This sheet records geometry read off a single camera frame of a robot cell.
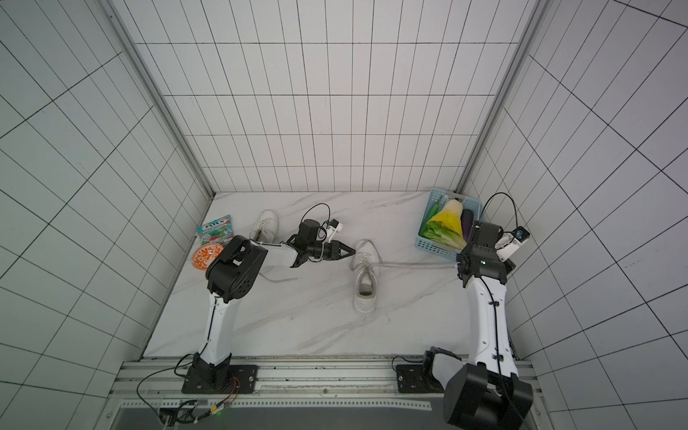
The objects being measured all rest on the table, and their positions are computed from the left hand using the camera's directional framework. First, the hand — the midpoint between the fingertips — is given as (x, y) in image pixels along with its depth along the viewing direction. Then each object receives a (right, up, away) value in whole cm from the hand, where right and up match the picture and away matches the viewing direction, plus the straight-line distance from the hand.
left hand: (350, 256), depth 95 cm
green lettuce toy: (+35, +8, +1) cm, 35 cm away
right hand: (+40, +5, -20) cm, 45 cm away
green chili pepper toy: (+35, +16, +14) cm, 41 cm away
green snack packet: (-52, +8, +8) cm, 53 cm away
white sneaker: (+5, -2, -10) cm, 11 cm away
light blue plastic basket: (+39, +23, +17) cm, 49 cm away
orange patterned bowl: (-55, 0, +2) cm, 55 cm away
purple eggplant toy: (+47, +13, +10) cm, 50 cm away
